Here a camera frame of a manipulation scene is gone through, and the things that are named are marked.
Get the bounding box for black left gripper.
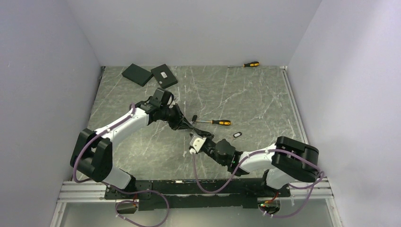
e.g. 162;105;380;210
160;103;193;131

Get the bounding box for black box with label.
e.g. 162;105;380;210
151;64;178;89

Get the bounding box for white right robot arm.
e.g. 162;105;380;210
189;135;322;196

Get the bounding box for far black yellow screwdriver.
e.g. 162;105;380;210
228;61;260;68

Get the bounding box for black flat box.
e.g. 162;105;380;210
122;64;153;87

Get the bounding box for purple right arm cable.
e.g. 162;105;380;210
192;148;325;219

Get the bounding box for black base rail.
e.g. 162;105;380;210
105;178;291;211

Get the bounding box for key with black fob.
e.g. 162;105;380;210
192;115;198;123

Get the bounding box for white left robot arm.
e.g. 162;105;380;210
70;102;184;199

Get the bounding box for aluminium extrusion frame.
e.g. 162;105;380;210
50;181;106;227

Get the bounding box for black yellow handled screwdriver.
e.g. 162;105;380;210
195;120;232;126

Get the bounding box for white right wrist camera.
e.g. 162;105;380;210
189;135;206;155

